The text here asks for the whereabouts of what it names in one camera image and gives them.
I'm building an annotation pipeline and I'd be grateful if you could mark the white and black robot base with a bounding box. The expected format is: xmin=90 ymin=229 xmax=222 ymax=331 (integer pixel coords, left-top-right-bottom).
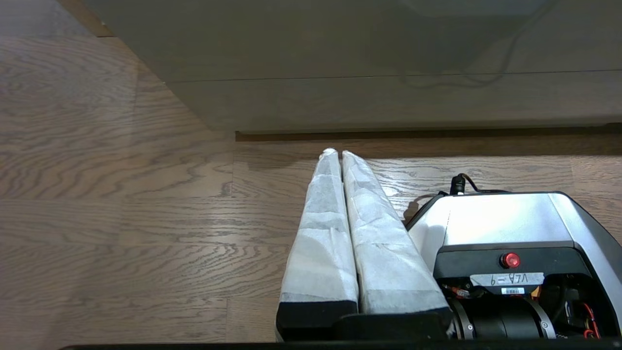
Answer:
xmin=406 ymin=191 xmax=622 ymax=341

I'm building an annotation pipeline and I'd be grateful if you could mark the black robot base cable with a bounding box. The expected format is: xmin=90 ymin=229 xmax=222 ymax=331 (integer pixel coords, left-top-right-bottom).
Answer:
xmin=449 ymin=173 xmax=512 ymax=196

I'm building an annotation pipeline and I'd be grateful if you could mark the grey glossy low cabinet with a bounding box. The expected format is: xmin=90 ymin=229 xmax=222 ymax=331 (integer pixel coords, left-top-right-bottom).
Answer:
xmin=83 ymin=0 xmax=622 ymax=142

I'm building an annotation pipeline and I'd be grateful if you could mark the white handwritten label sticker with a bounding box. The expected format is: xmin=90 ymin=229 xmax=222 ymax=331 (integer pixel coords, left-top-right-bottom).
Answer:
xmin=470 ymin=272 xmax=545 ymax=288

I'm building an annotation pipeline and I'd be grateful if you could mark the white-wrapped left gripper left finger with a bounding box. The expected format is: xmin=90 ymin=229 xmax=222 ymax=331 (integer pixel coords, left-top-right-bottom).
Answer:
xmin=276 ymin=148 xmax=360 ymax=341

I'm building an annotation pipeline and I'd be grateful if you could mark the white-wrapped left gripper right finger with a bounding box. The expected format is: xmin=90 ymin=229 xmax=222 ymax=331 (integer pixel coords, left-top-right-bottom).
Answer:
xmin=342 ymin=150 xmax=454 ymax=340

